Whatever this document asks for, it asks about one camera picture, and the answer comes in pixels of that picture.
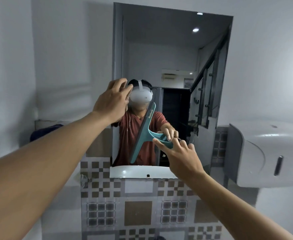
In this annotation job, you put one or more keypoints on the person's left hand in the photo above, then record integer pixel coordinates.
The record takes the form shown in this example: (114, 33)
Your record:
(110, 103)

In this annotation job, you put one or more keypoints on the person's right hand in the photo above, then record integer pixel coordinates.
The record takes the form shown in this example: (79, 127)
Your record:
(184, 162)

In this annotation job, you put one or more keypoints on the person's right thumb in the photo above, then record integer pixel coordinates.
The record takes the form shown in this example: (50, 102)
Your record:
(162, 146)

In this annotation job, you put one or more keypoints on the person's left thumb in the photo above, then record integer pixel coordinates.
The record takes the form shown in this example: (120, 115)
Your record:
(129, 91)

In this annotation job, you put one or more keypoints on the person's right middle finger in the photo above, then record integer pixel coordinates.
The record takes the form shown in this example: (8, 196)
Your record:
(191, 147)

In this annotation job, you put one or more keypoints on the teal window squeegee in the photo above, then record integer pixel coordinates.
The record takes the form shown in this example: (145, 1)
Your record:
(146, 127)

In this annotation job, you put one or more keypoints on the person's left forearm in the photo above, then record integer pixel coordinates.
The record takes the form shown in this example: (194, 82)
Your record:
(43, 172)

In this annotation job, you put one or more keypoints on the person's right forearm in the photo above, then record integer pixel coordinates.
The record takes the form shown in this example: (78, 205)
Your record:
(231, 209)

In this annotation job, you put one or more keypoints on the white paper towel dispenser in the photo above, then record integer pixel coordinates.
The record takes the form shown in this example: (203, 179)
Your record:
(264, 154)

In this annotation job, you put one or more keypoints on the dark blue cloth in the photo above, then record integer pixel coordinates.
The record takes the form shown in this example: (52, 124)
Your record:
(46, 132)

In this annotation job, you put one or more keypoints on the wall mirror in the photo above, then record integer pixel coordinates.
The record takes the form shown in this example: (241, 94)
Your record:
(171, 59)

